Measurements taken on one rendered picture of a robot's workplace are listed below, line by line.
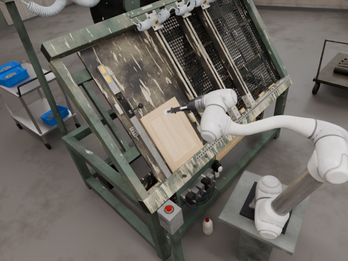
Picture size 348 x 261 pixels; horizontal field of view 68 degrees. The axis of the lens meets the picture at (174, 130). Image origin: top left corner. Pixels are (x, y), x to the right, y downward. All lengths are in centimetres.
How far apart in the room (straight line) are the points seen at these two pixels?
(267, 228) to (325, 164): 58
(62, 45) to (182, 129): 105
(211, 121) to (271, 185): 75
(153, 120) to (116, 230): 137
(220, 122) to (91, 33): 113
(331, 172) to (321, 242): 167
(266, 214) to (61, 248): 208
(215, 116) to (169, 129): 89
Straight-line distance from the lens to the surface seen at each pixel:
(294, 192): 149
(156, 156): 192
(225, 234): 273
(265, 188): 176
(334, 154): 128
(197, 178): 215
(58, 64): 183
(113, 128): 191
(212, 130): 115
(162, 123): 200
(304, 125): 138
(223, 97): 126
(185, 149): 208
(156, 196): 191
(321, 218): 302
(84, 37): 189
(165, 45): 218
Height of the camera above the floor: 240
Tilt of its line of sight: 39 degrees down
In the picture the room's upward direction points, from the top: 8 degrees counter-clockwise
